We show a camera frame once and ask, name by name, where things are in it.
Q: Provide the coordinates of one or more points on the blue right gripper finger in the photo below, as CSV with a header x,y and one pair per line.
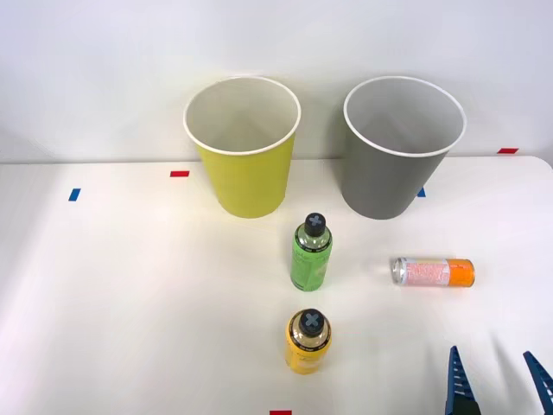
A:
x,y
459,389
545,384

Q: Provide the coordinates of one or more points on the orange and white drink can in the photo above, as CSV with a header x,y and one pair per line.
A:
x,y
436,272

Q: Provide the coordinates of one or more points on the yellow plastic bottle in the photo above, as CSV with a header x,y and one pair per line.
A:
x,y
307,350

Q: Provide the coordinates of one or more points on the green plastic bottle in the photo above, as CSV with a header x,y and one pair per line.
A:
x,y
312,263

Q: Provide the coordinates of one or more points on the grey plastic waste bin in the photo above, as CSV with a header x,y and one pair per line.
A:
x,y
380,181

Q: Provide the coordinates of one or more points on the yellow-green plastic waste bin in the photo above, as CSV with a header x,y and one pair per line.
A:
x,y
250,181

